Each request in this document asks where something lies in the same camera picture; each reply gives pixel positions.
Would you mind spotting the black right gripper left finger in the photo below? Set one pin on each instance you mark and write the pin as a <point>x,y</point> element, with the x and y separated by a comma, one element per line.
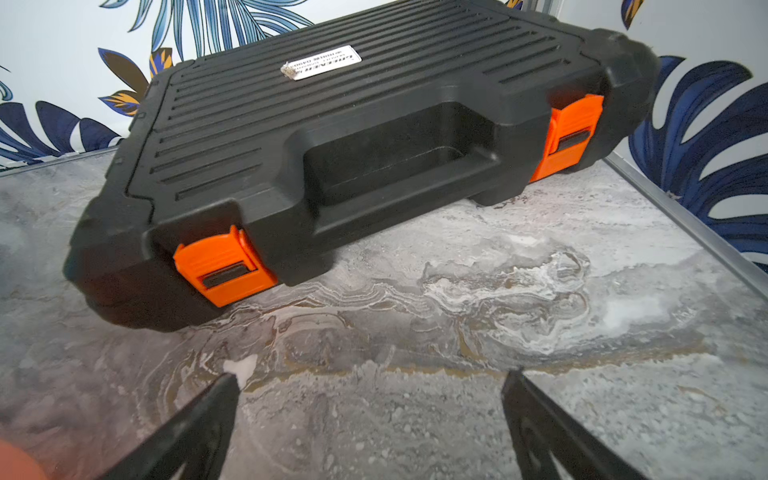
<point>193,444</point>

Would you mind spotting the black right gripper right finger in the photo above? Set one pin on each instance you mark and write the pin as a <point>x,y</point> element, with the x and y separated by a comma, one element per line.
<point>545,436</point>

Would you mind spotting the black plastic tool case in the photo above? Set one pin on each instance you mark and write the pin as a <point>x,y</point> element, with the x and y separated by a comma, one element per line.
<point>248,168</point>

